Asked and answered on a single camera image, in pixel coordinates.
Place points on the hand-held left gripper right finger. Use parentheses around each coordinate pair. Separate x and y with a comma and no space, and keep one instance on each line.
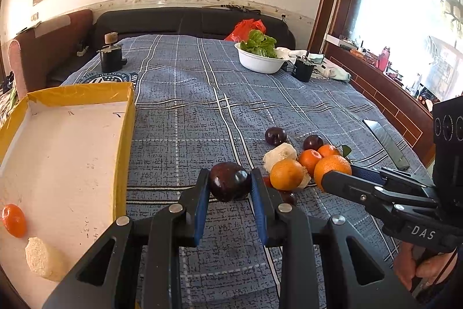
(258,207)

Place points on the person's right hand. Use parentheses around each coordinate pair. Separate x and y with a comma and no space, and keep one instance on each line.
(403,265)

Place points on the yellow cardboard box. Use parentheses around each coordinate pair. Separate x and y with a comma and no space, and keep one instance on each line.
(72,149)

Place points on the white bowl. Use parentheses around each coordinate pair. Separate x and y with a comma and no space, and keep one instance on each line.
(260,63)

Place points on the black cylindrical canister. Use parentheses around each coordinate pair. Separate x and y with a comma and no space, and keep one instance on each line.
(303,70)

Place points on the red bottle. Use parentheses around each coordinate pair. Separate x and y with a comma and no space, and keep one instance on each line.
(384,58)

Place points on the brown wooden window ledge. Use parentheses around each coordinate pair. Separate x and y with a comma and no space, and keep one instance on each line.
(383,91)

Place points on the small orange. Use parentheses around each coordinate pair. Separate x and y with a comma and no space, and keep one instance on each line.
(287,175)
(14,220)
(331,166)
(310,160)

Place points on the blue plaid blanket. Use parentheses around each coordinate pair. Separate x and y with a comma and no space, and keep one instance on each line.
(217,95)

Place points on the black device with knob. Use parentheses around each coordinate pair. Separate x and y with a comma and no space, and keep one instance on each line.
(110,55)

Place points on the green lettuce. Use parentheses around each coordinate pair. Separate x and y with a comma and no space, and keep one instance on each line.
(258,43)

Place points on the black padded headboard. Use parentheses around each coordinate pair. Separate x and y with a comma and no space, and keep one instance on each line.
(162,23)

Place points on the pale sugarcane chunk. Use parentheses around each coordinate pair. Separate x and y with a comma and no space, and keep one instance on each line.
(41,258)
(278,157)
(306,181)

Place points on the orange with green leaf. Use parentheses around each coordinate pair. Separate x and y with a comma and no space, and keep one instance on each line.
(328,150)

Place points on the brown padded chair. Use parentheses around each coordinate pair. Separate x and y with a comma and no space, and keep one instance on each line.
(47,52)

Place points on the white crumpled cloth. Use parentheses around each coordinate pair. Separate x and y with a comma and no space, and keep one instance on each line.
(332,72)

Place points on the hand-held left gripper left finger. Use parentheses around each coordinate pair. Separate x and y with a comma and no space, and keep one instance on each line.
(200,207)

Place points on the small black object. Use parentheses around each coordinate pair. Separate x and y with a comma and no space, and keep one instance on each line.
(287,66)

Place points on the red plastic bag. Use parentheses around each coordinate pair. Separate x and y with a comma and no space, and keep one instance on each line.
(242,29)

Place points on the white flat box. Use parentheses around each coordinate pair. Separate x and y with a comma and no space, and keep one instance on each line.
(332,38)

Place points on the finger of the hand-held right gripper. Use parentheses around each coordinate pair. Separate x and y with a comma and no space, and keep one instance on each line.
(340,184)
(365,173)

